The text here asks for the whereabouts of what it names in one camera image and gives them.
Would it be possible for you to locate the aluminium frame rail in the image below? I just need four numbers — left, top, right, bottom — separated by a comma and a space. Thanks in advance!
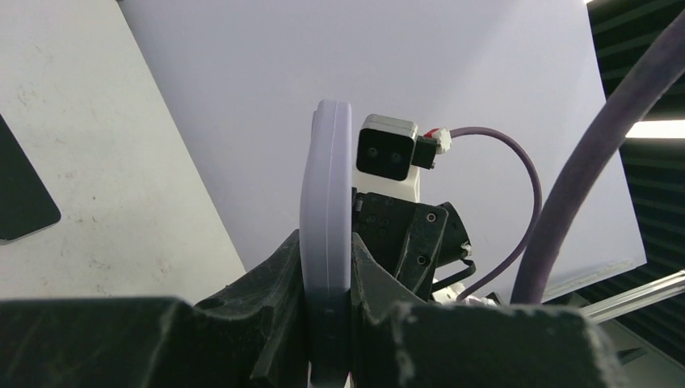
579, 270, 684, 323

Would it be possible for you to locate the phone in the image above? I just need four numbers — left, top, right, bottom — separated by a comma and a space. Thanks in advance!
299, 99, 353, 387

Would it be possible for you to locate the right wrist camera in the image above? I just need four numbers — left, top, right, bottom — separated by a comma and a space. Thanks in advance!
353, 114, 452, 203

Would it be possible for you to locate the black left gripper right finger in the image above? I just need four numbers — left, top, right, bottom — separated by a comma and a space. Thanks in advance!
351, 235, 628, 387

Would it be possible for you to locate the black phone case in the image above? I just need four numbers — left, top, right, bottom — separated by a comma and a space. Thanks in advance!
1, 119, 61, 244

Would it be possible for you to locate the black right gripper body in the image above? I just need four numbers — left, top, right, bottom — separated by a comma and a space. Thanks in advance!
352, 192, 473, 300

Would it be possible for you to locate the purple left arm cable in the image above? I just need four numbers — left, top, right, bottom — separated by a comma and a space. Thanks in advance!
511, 7, 685, 306

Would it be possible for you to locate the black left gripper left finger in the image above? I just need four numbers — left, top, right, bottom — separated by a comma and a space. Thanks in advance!
1, 233, 308, 387

